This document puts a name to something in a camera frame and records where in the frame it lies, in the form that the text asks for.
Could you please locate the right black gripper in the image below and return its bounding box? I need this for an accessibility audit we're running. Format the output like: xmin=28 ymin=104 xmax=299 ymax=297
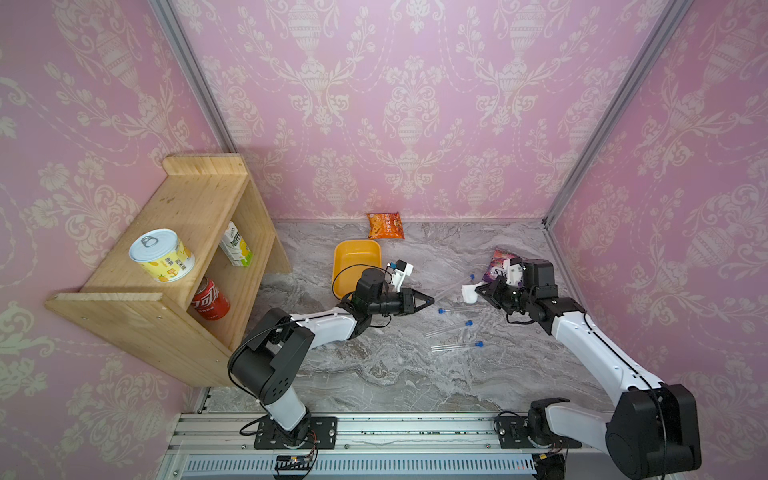
xmin=476 ymin=276 xmax=536 ymax=315

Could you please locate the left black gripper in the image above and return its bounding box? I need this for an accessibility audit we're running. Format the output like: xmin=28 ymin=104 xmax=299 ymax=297
xmin=367 ymin=289 xmax=435 ymax=317

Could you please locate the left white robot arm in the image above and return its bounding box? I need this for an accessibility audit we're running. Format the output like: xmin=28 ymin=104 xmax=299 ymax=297
xmin=227 ymin=267 xmax=434 ymax=443

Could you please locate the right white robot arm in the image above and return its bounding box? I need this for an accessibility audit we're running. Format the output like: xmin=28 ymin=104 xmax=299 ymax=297
xmin=461 ymin=259 xmax=702 ymax=479

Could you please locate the purple candy bag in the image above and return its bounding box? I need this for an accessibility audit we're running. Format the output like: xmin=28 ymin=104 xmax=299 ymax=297
xmin=483 ymin=248 xmax=520 ymax=283

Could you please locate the yellow plastic tray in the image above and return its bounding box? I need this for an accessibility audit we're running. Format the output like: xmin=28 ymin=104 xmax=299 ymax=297
xmin=332 ymin=239 xmax=382 ymax=299

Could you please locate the orange snack bag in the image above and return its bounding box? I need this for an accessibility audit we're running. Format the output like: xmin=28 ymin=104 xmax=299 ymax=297
xmin=367 ymin=212 xmax=405 ymax=240

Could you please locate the green white drink carton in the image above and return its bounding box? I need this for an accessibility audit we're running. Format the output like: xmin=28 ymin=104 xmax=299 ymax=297
xmin=219 ymin=221 xmax=253 ymax=267

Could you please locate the red cola can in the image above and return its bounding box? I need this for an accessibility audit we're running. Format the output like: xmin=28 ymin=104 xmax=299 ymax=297
xmin=191 ymin=277 xmax=231 ymax=321

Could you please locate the wooden shelf unit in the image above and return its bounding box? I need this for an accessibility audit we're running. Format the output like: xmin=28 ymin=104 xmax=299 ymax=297
xmin=45 ymin=154 xmax=292 ymax=387

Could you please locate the yellow tin can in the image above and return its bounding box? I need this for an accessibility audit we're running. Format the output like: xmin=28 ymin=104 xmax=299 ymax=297
xmin=128 ymin=229 xmax=196 ymax=284

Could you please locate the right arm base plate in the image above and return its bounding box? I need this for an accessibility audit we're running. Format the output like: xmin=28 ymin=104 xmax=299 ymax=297
xmin=492 ymin=411 xmax=583 ymax=453

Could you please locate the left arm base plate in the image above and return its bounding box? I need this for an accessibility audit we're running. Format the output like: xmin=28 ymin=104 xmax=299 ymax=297
xmin=253 ymin=414 xmax=338 ymax=450

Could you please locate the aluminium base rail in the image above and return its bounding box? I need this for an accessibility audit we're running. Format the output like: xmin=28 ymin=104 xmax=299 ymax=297
xmin=157 ymin=412 xmax=622 ymax=479

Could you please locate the aluminium corner post right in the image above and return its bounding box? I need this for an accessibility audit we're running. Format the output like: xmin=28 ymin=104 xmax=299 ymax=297
xmin=542 ymin=0 xmax=693 ymax=233

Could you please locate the aluminium corner post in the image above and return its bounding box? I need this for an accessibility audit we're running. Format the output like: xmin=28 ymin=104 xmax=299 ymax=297
xmin=149 ymin=0 xmax=237 ymax=153
xmin=542 ymin=0 xmax=693 ymax=233

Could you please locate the aluminium corner post left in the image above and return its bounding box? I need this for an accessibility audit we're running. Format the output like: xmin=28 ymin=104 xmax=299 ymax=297
xmin=149 ymin=0 xmax=237 ymax=153

